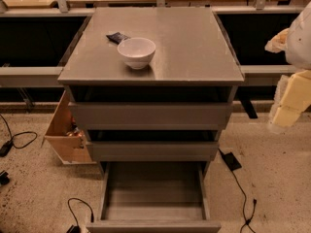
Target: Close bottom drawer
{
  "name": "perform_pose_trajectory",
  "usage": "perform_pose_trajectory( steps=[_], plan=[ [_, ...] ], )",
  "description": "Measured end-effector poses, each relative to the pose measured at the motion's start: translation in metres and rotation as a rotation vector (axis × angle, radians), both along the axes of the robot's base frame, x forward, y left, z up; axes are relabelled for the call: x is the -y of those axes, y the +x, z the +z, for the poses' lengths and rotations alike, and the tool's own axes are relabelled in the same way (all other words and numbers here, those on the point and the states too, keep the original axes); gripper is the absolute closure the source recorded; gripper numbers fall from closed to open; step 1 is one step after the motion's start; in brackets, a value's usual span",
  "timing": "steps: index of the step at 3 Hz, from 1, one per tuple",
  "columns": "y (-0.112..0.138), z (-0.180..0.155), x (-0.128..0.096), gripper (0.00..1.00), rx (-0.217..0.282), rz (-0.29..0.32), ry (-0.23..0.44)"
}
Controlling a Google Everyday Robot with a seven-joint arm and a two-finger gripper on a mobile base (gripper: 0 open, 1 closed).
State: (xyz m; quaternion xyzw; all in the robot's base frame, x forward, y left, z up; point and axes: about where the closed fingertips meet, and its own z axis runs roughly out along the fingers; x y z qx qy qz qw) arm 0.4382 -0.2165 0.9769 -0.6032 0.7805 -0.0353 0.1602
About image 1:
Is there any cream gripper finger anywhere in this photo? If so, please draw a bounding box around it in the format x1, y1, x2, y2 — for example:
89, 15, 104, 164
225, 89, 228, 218
264, 28, 289, 53

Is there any grey bottom drawer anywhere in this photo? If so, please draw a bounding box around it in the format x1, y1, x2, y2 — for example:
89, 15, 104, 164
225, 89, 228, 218
86, 162, 221, 233

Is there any grey drawer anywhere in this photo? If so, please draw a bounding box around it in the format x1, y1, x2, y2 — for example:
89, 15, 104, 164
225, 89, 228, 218
86, 130, 219, 161
86, 162, 221, 233
67, 86, 234, 131

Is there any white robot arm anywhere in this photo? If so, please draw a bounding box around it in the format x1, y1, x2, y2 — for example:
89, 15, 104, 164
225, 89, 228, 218
264, 2, 311, 133

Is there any grey drawer cabinet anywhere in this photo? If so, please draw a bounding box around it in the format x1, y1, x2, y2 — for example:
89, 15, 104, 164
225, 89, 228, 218
58, 8, 244, 167

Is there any grey top drawer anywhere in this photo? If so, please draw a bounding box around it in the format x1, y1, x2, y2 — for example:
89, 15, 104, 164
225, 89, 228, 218
67, 86, 234, 131

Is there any grey middle drawer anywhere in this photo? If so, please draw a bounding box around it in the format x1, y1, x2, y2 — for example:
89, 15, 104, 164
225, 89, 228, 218
86, 130, 219, 161

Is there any black power adapter right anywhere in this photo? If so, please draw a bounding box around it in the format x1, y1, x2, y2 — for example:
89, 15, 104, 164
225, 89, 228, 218
220, 150, 242, 171

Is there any white ceramic bowl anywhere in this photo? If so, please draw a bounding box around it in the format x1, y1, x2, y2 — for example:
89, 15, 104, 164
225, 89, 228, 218
117, 37, 156, 70

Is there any dark blue snack packet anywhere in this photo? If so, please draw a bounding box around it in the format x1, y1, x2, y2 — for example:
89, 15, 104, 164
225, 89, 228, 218
107, 32, 128, 45

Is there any wooden box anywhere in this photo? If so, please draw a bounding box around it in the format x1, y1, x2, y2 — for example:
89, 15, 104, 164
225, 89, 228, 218
45, 92, 93, 164

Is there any black adapter far left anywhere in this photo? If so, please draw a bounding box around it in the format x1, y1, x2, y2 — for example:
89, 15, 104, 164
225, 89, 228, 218
0, 171, 10, 185

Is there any grey metal rail frame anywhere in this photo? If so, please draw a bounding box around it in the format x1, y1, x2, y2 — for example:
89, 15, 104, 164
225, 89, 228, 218
1, 0, 302, 87

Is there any black cable right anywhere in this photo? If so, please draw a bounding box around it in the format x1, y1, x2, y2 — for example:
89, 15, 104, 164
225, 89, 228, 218
228, 168, 259, 233

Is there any black cable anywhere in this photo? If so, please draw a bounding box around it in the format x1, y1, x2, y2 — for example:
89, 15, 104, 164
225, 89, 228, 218
0, 114, 39, 157
228, 168, 259, 233
65, 197, 95, 233

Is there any black cable bottom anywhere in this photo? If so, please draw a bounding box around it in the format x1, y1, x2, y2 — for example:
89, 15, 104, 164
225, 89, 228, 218
65, 197, 95, 233

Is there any black cable left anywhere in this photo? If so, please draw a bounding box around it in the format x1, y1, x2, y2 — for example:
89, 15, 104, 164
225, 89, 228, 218
0, 114, 39, 157

